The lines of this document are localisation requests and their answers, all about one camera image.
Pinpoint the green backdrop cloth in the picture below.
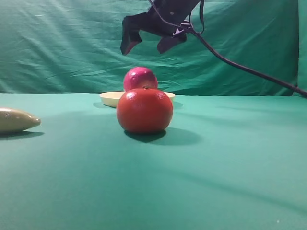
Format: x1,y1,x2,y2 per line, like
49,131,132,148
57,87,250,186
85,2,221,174
0,0,307,96

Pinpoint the red orange tangerine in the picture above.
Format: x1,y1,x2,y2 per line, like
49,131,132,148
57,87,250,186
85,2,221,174
117,88,173,134

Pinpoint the beige banana-shaped fruit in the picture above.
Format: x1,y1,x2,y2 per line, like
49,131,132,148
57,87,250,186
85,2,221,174
0,107,41,134

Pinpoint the yellow plate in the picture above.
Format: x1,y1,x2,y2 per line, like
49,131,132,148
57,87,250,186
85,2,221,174
100,88,175,111

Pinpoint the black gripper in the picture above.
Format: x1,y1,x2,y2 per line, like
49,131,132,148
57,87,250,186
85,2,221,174
120,0,200,55

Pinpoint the magenta red apple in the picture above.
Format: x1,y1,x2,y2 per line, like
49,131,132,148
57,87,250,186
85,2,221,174
123,67,158,92

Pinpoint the black cable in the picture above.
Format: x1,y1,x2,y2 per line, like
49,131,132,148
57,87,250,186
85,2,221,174
148,0,307,98

